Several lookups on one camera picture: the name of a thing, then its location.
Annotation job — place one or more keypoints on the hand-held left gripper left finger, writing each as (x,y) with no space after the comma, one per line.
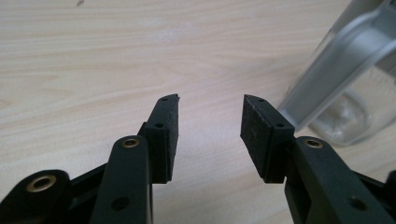
(160,146)

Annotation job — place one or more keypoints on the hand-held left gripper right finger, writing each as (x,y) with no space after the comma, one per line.
(264,146)

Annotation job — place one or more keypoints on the clear jar with grey lid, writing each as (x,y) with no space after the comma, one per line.
(336,71)

